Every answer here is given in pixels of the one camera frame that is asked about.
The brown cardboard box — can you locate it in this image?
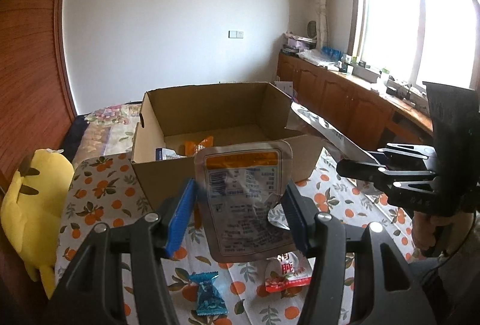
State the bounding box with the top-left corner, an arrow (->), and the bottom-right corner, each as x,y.
132,82 -> 323,209

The floral bed quilt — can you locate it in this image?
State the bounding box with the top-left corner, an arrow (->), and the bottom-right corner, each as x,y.
64,103 -> 141,168

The silver orange-label snack packet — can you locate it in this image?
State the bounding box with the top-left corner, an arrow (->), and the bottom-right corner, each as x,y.
194,141 -> 295,263

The orange-print tablecloth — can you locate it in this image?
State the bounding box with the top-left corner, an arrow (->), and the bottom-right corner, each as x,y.
55,151 -> 418,324

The silver foil snack bag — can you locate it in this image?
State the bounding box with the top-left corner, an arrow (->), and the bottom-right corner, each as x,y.
286,102 -> 378,163

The small fan on cabinet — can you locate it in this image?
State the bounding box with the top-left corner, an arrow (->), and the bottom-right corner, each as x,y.
307,20 -> 317,39

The white wall switch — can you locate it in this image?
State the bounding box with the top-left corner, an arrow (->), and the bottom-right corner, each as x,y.
228,30 -> 243,39

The wood-framed window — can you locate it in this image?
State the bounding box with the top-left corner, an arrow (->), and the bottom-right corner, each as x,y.
348,0 -> 479,90

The yellow plush toy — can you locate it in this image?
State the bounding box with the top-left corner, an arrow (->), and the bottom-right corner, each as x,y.
1,149 -> 74,297

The orange snack packet in box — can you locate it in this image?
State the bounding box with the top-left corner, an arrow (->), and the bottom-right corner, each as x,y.
184,136 -> 214,157

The long wooden cabinet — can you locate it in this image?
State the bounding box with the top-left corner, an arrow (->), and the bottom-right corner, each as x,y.
277,53 -> 433,151

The person's right hand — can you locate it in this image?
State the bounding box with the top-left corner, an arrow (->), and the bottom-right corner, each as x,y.
412,211 -> 475,255

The wooden headboard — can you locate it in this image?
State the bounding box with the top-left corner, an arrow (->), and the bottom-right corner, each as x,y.
1,0 -> 77,191

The blue wrapped candy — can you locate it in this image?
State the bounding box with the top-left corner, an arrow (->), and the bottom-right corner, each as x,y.
190,271 -> 228,316

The red white snack packet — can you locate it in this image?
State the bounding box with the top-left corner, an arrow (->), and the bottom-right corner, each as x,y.
264,252 -> 312,293

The clutter pile on cabinet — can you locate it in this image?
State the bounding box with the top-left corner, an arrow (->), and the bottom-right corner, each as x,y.
281,33 -> 317,55

